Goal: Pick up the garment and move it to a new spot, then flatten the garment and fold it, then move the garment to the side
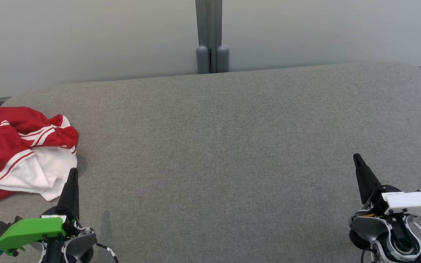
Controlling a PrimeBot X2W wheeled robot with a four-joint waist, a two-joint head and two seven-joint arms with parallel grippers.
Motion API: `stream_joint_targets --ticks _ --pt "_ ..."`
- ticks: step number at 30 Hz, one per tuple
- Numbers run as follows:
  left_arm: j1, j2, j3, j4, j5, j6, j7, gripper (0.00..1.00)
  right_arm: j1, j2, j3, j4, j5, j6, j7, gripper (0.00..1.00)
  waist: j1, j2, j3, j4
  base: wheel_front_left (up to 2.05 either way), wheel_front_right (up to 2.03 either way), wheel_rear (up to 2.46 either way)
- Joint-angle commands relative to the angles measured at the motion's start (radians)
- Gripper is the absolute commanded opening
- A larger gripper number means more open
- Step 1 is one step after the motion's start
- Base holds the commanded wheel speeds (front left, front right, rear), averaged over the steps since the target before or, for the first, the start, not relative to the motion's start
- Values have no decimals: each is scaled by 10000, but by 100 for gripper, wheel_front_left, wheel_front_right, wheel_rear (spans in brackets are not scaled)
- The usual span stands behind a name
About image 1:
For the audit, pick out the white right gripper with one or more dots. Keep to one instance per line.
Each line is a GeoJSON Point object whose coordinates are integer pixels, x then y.
{"type": "Point", "coordinates": [413, 202]}

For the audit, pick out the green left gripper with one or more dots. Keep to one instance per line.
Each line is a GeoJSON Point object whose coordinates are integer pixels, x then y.
{"type": "Point", "coordinates": [31, 230]}

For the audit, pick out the red white lettered jersey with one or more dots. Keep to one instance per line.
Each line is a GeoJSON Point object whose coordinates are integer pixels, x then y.
{"type": "Point", "coordinates": [9, 153]}

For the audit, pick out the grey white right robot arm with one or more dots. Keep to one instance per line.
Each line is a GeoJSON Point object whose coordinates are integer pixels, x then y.
{"type": "Point", "coordinates": [389, 237]}

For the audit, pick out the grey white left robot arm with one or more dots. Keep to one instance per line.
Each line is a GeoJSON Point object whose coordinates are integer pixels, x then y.
{"type": "Point", "coordinates": [80, 244]}

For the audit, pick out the grey partition post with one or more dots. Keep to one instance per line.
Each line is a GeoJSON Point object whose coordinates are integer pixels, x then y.
{"type": "Point", "coordinates": [212, 36]}

